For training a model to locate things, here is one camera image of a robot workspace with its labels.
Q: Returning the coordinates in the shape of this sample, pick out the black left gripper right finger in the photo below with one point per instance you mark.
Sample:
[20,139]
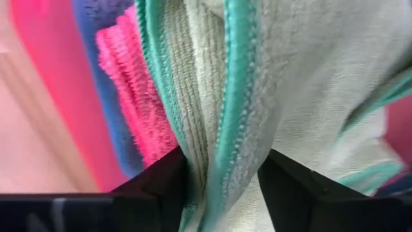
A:
[322,209]

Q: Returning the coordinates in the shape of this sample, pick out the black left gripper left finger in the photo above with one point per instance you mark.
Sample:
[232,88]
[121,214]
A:
[96,212]

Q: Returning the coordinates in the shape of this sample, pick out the blue microfiber towel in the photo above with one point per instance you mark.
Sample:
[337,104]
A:
[109,96]

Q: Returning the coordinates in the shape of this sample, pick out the green microfiber towel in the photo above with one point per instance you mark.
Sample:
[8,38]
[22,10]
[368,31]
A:
[305,80]

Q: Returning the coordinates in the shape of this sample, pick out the pink translucent plastic tray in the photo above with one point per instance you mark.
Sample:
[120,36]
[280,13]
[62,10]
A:
[58,64]

